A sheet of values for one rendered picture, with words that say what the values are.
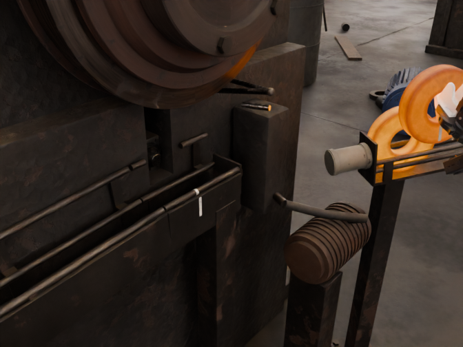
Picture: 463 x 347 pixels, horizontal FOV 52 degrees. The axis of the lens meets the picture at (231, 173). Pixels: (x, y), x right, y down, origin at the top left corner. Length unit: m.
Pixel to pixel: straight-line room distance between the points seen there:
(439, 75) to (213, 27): 0.49
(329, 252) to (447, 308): 0.80
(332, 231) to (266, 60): 0.41
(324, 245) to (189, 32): 0.61
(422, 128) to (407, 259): 1.01
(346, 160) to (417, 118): 0.18
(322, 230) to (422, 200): 1.30
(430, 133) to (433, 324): 0.85
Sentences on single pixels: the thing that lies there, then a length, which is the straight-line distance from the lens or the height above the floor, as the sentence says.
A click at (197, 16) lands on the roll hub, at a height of 1.04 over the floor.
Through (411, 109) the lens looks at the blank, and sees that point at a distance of 0.98.
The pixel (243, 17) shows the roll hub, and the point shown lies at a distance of 0.72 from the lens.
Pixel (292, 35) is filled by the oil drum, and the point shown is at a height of 0.39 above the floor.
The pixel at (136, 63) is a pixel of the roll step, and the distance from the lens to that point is 0.66.
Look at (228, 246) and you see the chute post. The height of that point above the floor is 0.55.
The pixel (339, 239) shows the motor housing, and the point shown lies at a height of 0.51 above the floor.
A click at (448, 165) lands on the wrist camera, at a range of 0.98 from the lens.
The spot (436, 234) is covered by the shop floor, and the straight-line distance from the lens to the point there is 2.14.
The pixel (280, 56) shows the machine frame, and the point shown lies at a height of 0.87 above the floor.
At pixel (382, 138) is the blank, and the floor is 0.72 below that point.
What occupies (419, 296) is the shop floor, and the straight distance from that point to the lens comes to 1.81.
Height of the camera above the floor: 1.16
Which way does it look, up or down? 29 degrees down
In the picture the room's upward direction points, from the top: 1 degrees clockwise
